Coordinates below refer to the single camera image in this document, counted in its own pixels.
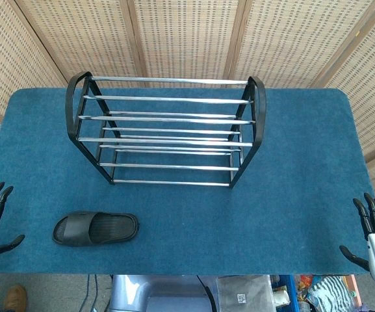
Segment black chrome shoe rack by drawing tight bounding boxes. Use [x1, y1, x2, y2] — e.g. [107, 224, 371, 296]
[65, 71, 266, 189]

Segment blue carpet mat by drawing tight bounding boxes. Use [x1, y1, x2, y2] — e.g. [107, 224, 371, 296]
[0, 87, 375, 276]

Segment blue cable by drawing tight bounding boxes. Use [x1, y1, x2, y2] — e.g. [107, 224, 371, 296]
[81, 274, 99, 312]

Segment grey blue robot torso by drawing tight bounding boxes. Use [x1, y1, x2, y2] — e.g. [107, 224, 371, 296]
[107, 274, 220, 312]

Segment black slide sandal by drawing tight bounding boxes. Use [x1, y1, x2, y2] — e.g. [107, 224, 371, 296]
[52, 211, 140, 247]

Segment grey bag with QR label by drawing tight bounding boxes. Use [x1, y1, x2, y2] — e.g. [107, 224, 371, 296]
[216, 275, 272, 312]

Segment blue plastic crate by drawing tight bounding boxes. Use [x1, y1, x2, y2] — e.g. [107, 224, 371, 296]
[270, 274, 298, 312]

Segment black white striped bag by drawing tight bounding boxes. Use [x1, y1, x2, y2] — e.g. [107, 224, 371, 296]
[306, 275, 357, 312]

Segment woven bamboo folding screen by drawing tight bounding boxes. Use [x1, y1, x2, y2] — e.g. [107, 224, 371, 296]
[0, 0, 375, 202]

